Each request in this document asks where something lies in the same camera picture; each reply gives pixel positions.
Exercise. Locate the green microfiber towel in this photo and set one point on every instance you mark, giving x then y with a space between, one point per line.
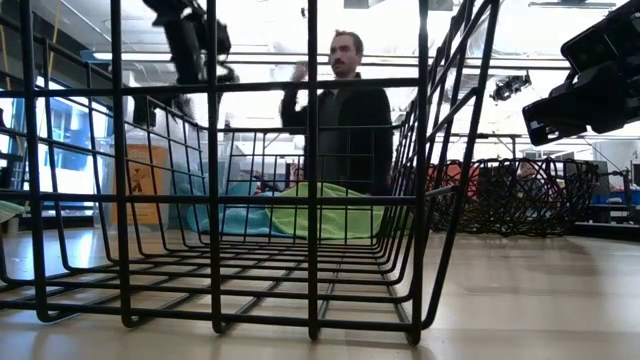
330 220

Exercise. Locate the pale green object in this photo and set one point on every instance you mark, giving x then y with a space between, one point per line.
11 210

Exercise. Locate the ceiling light strip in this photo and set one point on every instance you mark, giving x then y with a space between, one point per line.
150 56

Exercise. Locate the clear plastic bin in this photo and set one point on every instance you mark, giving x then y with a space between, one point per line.
102 180

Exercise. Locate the blue microfiber towel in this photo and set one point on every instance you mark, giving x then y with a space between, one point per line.
240 220

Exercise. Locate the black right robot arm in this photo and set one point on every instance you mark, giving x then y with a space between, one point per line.
610 35

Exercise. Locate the black metal table frame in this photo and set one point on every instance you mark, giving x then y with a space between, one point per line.
610 230

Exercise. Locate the black ceiling spotlight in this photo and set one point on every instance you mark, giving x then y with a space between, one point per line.
510 87

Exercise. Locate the background office desk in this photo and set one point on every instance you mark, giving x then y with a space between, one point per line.
615 199

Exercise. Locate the ceiling light fixture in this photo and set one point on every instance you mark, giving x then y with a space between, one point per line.
572 5

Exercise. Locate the dark woven round basket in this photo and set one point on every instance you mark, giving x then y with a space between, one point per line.
500 220

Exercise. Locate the large window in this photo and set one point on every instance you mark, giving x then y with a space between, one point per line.
75 165

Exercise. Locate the person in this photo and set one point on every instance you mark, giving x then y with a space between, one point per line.
360 125

